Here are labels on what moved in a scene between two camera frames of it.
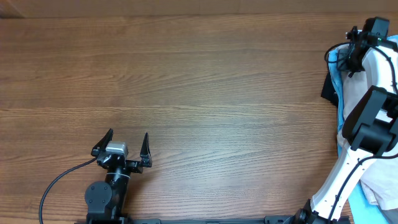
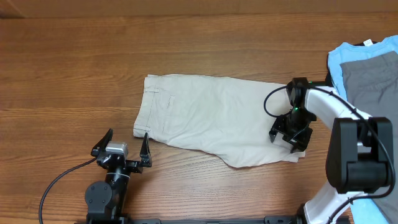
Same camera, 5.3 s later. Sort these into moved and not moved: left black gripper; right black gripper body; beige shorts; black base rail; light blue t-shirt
Moved: beige shorts; right black gripper body
Not moved: left black gripper; black base rail; light blue t-shirt
